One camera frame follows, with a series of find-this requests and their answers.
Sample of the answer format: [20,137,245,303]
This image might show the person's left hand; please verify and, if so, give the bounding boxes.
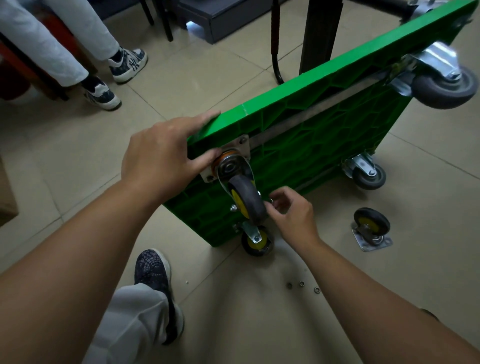
[120,110,223,207]

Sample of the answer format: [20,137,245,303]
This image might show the person's right hand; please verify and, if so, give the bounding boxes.
[264,185,324,260]

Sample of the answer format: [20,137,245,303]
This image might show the green platform trolley deck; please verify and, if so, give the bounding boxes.
[164,0,479,248]

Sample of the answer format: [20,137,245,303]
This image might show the person's left forearm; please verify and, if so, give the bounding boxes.
[0,179,162,364]

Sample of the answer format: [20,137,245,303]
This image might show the person's right forearm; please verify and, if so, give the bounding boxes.
[299,239,480,364]

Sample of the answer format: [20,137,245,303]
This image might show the person's light trousers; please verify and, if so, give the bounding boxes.
[82,283,172,364]

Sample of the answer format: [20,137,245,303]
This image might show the bystander in white trousers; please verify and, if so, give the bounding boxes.
[0,0,174,102]

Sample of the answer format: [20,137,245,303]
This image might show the brown cardboard box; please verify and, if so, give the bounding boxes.
[0,157,20,228]

